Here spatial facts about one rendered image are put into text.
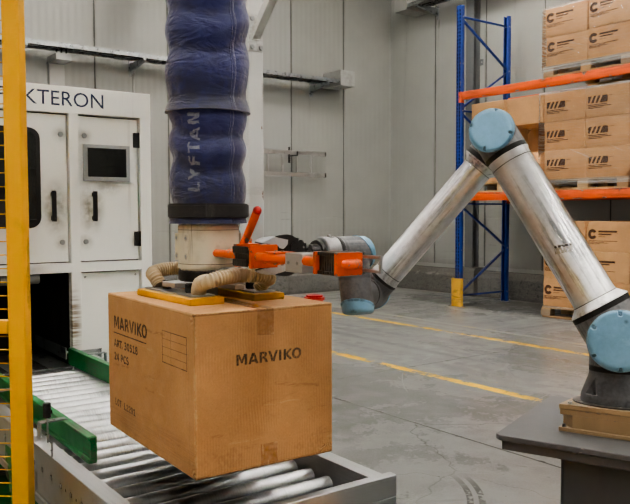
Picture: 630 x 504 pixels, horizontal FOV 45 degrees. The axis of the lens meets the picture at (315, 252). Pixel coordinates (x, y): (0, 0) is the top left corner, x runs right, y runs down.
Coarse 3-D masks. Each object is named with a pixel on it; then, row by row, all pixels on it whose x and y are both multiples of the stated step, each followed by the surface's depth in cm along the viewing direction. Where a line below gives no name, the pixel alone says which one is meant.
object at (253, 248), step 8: (232, 248) 196; (240, 248) 193; (248, 248) 198; (256, 248) 191; (264, 248) 193; (272, 248) 194; (240, 256) 194; (248, 256) 191; (240, 264) 193; (248, 264) 199; (256, 264) 192; (264, 264) 193
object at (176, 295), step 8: (168, 280) 216; (144, 288) 222; (152, 288) 217; (160, 288) 217; (168, 288) 216; (176, 288) 217; (152, 296) 213; (160, 296) 209; (168, 296) 205; (176, 296) 202; (184, 296) 201; (192, 296) 198; (200, 296) 199; (208, 296) 201; (216, 296) 201; (184, 304) 198; (192, 304) 195; (200, 304) 197; (208, 304) 198
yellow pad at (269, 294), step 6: (246, 282) 216; (222, 288) 222; (246, 288) 217; (252, 288) 216; (222, 294) 220; (228, 294) 217; (234, 294) 214; (240, 294) 212; (246, 294) 209; (252, 294) 207; (258, 294) 207; (264, 294) 208; (270, 294) 209; (276, 294) 210; (282, 294) 211; (252, 300) 207; (258, 300) 207
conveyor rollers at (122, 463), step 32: (32, 384) 349; (64, 384) 348; (96, 384) 348; (96, 416) 293; (64, 448) 252; (128, 448) 253; (128, 480) 224; (160, 480) 222; (192, 480) 226; (224, 480) 223; (256, 480) 221; (288, 480) 225; (320, 480) 222
